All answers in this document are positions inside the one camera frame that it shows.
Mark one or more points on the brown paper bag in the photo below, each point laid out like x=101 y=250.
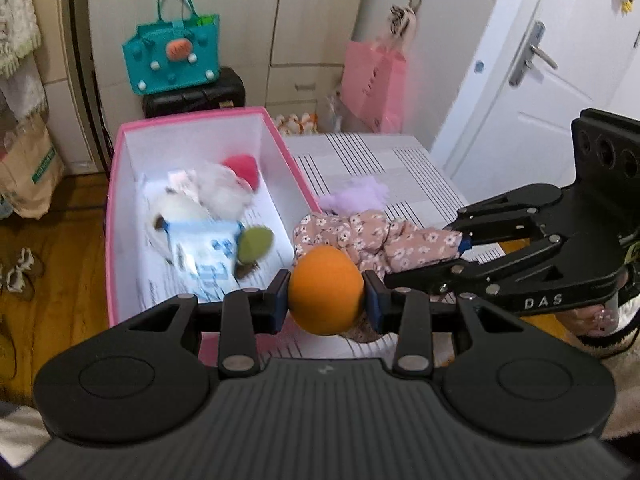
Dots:
x=30 y=170

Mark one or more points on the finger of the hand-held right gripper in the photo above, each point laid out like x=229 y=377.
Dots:
x=500 y=220
x=425 y=280

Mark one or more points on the orange white plush slippers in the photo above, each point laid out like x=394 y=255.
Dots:
x=296 y=124

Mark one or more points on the white brown plush toy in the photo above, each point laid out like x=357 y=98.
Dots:
x=175 y=210

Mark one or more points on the teal felt tote bag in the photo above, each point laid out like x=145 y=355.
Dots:
x=172 y=65

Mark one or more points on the orange round sponge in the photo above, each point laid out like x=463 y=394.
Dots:
x=326 y=290

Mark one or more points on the printed paper sheet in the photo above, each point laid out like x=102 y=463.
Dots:
x=152 y=282

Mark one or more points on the white door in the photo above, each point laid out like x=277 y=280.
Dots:
x=560 y=35

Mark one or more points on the green teardrop sponge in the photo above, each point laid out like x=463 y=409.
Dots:
x=256 y=244

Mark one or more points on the pink paper gift bag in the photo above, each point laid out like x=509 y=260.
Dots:
x=372 y=85

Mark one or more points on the white knit hanging cloth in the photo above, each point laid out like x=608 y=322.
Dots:
x=15 y=15

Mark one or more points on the clear plastic bag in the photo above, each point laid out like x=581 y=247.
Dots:
x=331 y=115

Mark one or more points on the person's fuzzy beige clothing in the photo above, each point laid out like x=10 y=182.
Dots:
x=622 y=390

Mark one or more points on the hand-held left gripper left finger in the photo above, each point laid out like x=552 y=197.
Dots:
x=280 y=305

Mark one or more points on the purple plush pouch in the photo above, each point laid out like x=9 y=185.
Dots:
x=357 y=195

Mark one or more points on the person's right hand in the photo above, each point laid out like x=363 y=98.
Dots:
x=580 y=321

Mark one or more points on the pink floral cloth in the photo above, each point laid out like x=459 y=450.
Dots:
x=370 y=237

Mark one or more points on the beige wardrobe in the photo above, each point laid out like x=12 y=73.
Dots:
x=310 y=15

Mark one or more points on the white floor slippers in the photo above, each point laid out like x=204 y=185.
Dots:
x=17 y=270

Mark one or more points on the striped tablecloth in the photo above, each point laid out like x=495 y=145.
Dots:
x=380 y=160

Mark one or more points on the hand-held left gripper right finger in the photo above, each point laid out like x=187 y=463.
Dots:
x=372 y=305

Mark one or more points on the black hard case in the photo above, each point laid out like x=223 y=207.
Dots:
x=200 y=100

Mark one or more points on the blue white tissue pack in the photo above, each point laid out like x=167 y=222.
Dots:
x=205 y=255

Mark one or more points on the red fluffy pompom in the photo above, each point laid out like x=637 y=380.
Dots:
x=244 y=169

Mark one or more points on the person's right forearm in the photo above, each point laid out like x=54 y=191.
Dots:
x=631 y=312

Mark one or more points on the pink cardboard box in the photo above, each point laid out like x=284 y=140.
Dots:
x=112 y=240

